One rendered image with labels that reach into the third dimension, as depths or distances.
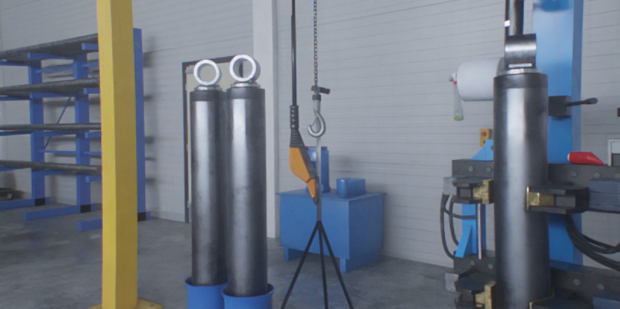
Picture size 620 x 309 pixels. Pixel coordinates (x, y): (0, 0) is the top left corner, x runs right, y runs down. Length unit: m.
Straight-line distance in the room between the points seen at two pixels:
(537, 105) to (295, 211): 2.94
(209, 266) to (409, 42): 2.91
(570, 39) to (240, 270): 2.00
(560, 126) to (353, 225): 2.25
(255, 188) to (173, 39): 4.89
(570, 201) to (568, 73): 0.74
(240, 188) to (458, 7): 2.81
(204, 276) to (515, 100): 1.90
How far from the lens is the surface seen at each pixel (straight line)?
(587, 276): 2.72
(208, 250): 3.12
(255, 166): 2.82
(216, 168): 3.06
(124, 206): 3.88
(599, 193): 2.51
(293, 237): 4.98
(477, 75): 3.44
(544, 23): 2.95
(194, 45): 7.15
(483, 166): 2.77
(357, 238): 4.69
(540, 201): 2.38
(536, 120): 2.45
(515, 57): 2.49
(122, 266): 3.95
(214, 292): 3.16
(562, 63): 2.90
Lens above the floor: 1.26
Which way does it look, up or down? 1 degrees down
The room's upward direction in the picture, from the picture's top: 1 degrees counter-clockwise
